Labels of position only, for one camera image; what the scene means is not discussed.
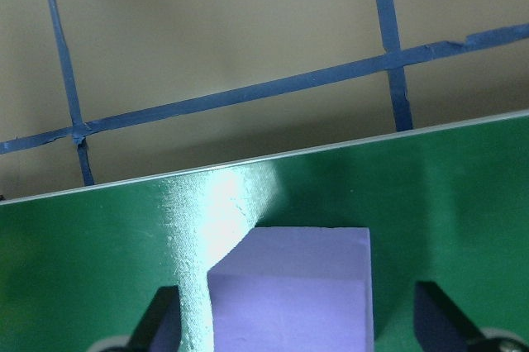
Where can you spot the purple foam block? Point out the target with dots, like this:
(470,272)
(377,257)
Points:
(289,294)

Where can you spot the green conveyor belt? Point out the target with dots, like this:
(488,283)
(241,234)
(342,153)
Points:
(434,203)

